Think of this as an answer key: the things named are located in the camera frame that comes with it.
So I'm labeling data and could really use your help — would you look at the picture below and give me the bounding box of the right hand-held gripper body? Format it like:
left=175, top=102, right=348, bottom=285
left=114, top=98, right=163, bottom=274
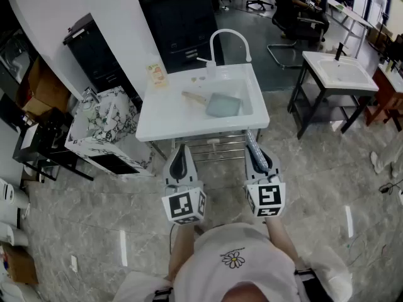
left=244, top=174, right=287, bottom=218

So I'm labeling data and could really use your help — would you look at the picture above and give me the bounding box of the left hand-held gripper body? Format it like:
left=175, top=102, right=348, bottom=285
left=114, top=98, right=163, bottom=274
left=161, top=179, right=208, bottom=225

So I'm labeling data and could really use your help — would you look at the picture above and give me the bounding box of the person's left forearm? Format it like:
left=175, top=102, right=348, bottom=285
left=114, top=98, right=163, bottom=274
left=168, top=223, right=196, bottom=282

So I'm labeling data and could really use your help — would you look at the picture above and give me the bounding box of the person's right forearm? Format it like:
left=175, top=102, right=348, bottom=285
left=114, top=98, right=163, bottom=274
left=266, top=217, right=300, bottom=264

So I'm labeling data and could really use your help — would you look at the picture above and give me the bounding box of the metal sink stand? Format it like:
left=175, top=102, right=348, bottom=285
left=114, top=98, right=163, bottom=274
left=147, top=130, right=262, bottom=169

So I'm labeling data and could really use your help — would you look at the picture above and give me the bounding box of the white sink basin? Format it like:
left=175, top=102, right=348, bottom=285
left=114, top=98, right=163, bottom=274
left=135, top=63, right=271, bottom=143

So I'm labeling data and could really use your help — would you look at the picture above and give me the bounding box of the person's white daisy shirt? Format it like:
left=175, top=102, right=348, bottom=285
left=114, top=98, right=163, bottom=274
left=113, top=221, right=353, bottom=302

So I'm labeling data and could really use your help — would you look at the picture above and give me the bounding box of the marble patterned sink cabinet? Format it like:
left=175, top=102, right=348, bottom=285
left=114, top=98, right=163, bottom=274
left=64, top=86, right=155, bottom=177

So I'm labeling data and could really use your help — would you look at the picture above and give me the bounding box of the black basin stand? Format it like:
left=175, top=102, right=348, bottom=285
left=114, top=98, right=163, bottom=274
left=287, top=61, right=378, bottom=140

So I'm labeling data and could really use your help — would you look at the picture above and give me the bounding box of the orange printed card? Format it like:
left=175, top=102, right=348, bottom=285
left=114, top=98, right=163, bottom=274
left=146, top=63, right=169, bottom=89

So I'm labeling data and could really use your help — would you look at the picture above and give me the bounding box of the person's neck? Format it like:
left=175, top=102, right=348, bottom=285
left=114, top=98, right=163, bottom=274
left=220, top=281, right=284, bottom=302

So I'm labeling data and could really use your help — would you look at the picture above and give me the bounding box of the white curved faucet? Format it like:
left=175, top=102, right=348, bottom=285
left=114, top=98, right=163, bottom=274
left=196, top=28, right=252, bottom=78

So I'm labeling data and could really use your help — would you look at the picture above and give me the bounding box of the white rectangular wash basin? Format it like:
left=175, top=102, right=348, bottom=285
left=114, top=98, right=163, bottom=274
left=302, top=50, right=380, bottom=93

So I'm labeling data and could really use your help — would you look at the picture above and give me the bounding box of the black metal rack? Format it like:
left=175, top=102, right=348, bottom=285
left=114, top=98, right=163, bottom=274
left=12, top=111, right=95, bottom=182

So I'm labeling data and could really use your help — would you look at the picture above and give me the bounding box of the small black cabinet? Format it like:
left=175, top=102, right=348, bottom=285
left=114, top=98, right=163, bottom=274
left=62, top=13, right=142, bottom=106

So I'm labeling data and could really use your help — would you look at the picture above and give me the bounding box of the black basin faucet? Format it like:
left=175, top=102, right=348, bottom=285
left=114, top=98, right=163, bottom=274
left=335, top=42, right=349, bottom=62

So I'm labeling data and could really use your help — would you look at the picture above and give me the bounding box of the brown wooden table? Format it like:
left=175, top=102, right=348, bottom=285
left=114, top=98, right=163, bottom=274
left=365, top=63, right=403, bottom=131

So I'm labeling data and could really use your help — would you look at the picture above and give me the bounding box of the large black cabinet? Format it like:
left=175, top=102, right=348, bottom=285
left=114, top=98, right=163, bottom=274
left=137, top=0, right=225, bottom=74

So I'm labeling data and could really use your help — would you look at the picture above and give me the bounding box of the large open cardboard box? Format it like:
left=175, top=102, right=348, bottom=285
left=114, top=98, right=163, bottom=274
left=15, top=57, right=72, bottom=119

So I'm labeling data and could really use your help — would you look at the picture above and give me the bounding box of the black cantilever office chair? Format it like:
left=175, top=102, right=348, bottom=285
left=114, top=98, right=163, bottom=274
left=266, top=0, right=327, bottom=69

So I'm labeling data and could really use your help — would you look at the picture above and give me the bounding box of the white ceramic fixture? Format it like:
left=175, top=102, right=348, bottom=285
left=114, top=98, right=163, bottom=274
left=0, top=177, right=31, bottom=215

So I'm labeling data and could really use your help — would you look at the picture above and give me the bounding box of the long white table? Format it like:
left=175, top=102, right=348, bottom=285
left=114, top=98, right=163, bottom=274
left=326, top=0, right=374, bottom=59

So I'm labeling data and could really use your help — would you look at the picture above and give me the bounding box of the small cardboard box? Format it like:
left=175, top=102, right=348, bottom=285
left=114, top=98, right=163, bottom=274
left=0, top=243, right=38, bottom=286

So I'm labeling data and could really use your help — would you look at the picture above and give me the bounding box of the black harness strap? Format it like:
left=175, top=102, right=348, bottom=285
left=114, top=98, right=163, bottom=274
left=294, top=267, right=315, bottom=284
left=153, top=287, right=174, bottom=302

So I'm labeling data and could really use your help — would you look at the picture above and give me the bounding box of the black floor cable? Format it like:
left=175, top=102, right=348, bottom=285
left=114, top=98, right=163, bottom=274
left=379, top=177, right=403, bottom=198

